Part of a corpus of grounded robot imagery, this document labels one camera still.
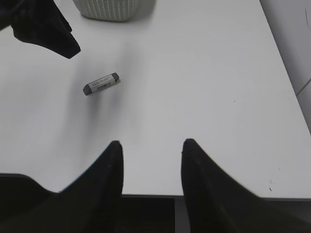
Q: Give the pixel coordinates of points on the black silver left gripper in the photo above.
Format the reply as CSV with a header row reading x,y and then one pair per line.
x,y
41,23

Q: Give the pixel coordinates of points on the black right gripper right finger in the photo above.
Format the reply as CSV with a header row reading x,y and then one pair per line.
x,y
216,203

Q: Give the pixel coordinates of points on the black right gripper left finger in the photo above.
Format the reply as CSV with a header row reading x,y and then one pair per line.
x,y
88,205

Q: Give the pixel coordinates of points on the grey white eraser lower right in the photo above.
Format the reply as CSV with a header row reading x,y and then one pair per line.
x,y
101,84

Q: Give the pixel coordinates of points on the pale green plastic basket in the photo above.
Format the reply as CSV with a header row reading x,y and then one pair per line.
x,y
115,10

